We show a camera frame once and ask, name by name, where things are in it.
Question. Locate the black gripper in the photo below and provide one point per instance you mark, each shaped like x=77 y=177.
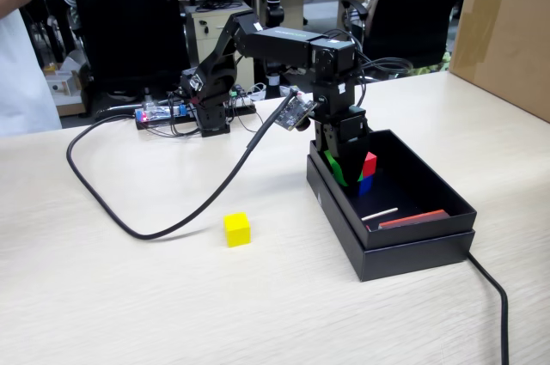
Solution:
x=348 y=124

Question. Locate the red cube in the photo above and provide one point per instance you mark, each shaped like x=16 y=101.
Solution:
x=370 y=163

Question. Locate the blue cube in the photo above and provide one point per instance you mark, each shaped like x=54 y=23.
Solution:
x=366 y=186

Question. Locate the yellow cube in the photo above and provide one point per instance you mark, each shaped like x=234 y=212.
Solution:
x=237 y=231

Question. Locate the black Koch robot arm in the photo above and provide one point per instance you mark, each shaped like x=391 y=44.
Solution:
x=283 y=45

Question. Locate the black box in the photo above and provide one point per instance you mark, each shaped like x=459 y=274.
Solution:
x=421 y=232

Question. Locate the large cardboard box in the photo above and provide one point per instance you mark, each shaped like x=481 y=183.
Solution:
x=507 y=38

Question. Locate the white stick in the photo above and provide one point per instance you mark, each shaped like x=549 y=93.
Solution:
x=380 y=214

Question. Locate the red flat slab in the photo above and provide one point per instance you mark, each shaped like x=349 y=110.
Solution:
x=412 y=219

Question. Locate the camouflage bag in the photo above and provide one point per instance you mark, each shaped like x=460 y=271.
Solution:
x=425 y=68

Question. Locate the black armrest office chair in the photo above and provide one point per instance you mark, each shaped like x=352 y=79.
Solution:
x=412 y=17

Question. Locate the beige drawer cabinet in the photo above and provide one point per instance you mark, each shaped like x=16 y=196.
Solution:
x=206 y=34

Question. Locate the blue controller board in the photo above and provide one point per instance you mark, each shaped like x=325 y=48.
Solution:
x=154 y=113

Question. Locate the black mesh office chair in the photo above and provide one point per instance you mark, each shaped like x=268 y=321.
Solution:
x=124 y=17

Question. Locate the standing person white shirt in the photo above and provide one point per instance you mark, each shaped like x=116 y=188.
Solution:
x=21 y=81

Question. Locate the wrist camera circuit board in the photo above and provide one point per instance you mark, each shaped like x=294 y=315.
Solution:
x=294 y=113

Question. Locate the white carton with camera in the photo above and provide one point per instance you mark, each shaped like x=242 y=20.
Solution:
x=64 y=101

